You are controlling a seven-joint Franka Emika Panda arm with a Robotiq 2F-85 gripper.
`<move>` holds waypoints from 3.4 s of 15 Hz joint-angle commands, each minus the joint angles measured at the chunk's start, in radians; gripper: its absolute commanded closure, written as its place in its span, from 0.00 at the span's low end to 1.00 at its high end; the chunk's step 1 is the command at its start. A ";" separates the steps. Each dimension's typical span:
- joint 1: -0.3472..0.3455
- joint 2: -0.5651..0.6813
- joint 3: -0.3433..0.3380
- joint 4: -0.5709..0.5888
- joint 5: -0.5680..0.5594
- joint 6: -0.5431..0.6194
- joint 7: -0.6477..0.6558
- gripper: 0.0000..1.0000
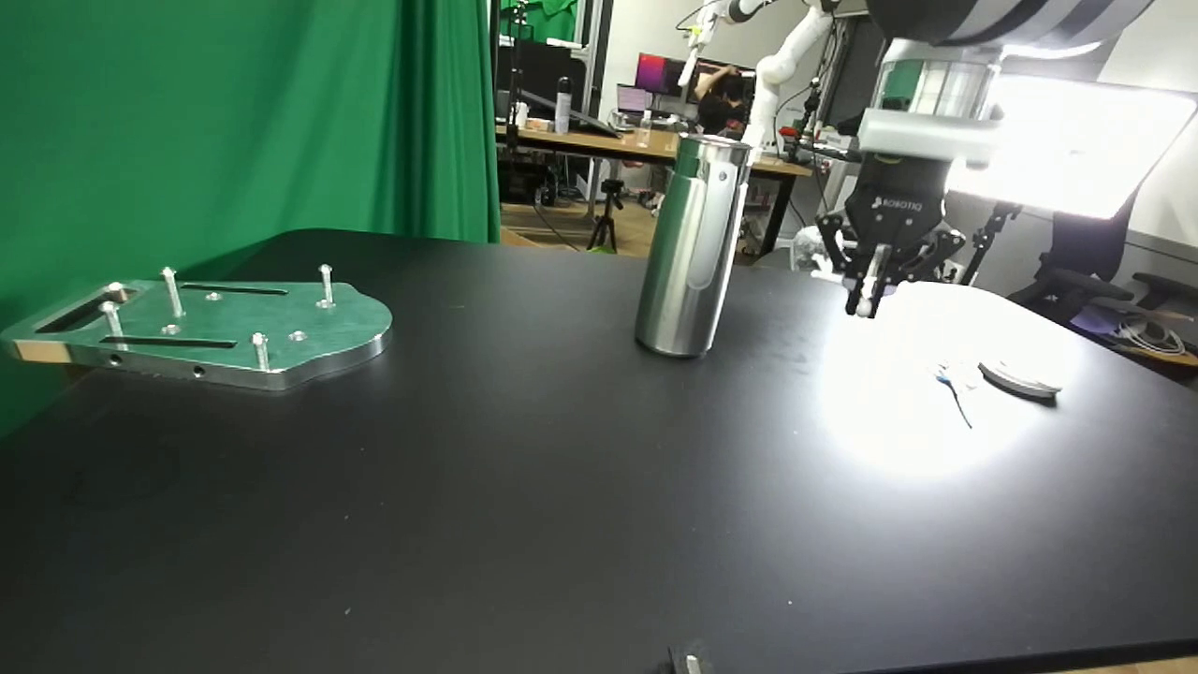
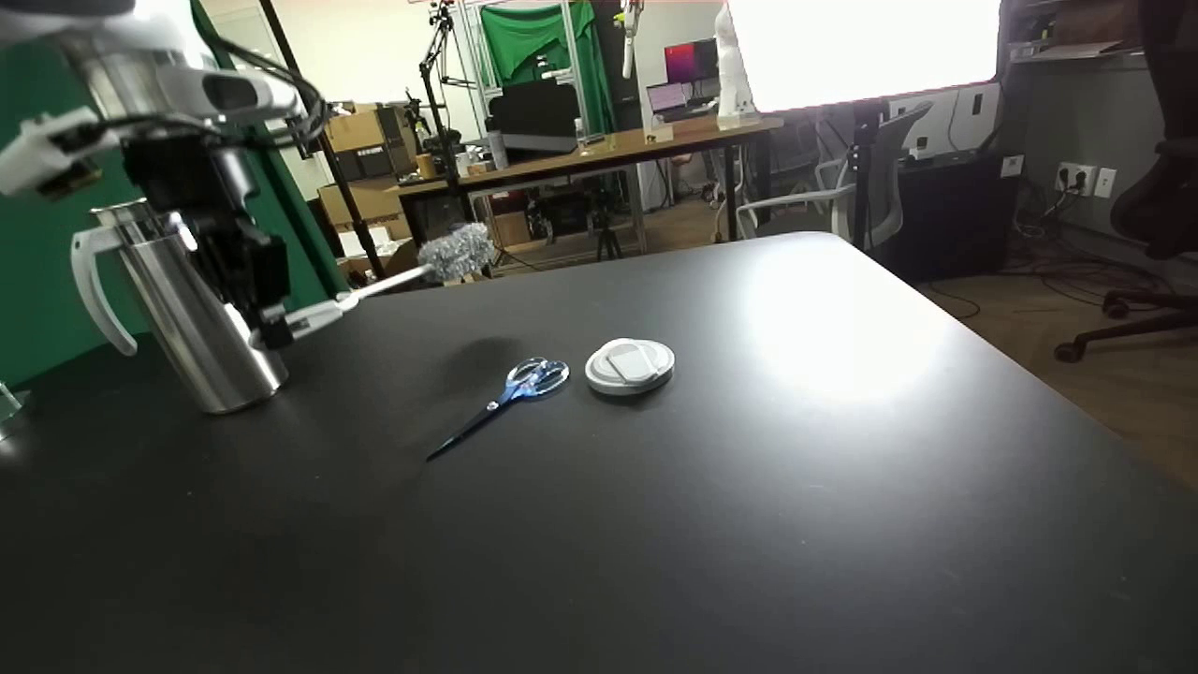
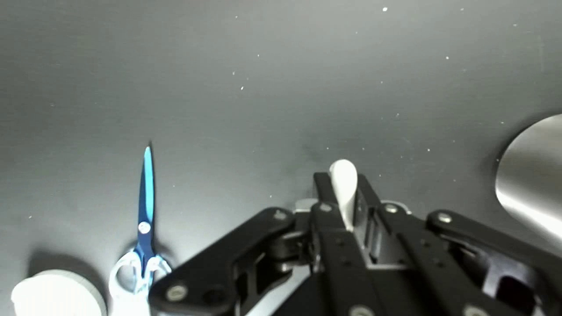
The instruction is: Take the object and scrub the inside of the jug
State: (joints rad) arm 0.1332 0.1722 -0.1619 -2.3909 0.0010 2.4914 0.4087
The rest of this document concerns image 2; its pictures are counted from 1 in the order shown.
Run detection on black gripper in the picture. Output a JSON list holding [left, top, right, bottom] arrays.
[[119, 129, 300, 349]]

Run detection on stainless steel jug white handle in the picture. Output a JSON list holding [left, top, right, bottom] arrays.
[[67, 199, 292, 416]]

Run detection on slanted black stand pole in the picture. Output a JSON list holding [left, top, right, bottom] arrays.
[[254, 0, 394, 291]]

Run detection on cardboard boxes stack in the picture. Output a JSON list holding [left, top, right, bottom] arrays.
[[314, 100, 426, 245]]

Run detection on green backdrop curtain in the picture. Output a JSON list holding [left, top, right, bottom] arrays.
[[0, 33, 356, 395]]

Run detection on black desk chair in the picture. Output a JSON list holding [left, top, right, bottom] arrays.
[[480, 80, 585, 170]]

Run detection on long wooden desk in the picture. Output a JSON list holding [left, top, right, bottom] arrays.
[[394, 112, 788, 286]]

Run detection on small black tripod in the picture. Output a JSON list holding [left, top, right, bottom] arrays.
[[586, 202, 632, 264]]

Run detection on small green backdrop cloth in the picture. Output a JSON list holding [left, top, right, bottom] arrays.
[[474, 0, 619, 130]]

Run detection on monitor with purple screen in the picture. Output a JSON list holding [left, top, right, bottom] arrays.
[[658, 33, 725, 92]]

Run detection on grey mesh office chair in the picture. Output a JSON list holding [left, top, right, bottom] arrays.
[[733, 100, 933, 253]]

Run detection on bright studio light panel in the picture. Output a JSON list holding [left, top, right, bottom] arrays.
[[725, 0, 1005, 115]]

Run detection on black computer cabinet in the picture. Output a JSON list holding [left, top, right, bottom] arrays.
[[886, 148, 1015, 286]]

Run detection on black office chair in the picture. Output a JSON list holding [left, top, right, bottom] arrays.
[[1052, 0, 1198, 369]]

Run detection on blue handled scissors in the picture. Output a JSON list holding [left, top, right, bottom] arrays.
[[423, 356, 577, 466]]

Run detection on white wall outlets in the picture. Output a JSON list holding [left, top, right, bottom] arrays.
[[1057, 157, 1123, 202]]

